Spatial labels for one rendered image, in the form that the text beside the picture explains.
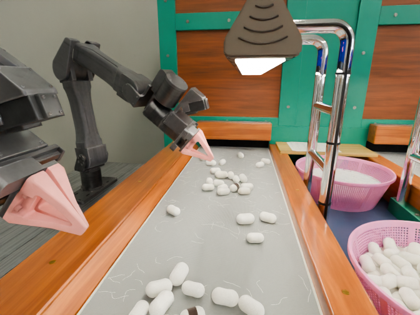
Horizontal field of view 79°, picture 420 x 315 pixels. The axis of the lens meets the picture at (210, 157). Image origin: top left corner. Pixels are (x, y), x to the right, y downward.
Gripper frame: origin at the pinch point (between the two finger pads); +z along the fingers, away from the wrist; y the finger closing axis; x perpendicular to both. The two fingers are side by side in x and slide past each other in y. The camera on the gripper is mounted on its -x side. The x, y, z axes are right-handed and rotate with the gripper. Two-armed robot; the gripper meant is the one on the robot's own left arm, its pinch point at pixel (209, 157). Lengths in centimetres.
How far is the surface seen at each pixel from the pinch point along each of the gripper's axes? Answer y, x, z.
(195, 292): -35.1, 2.4, 7.6
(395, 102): 50, -49, 42
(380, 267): -23.7, -13.7, 29.5
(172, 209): -14.7, 9.0, 0.3
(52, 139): 129, 132, -103
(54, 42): 131, 61, -140
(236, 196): -2.6, 2.3, 11.4
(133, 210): -17.9, 13.1, -5.6
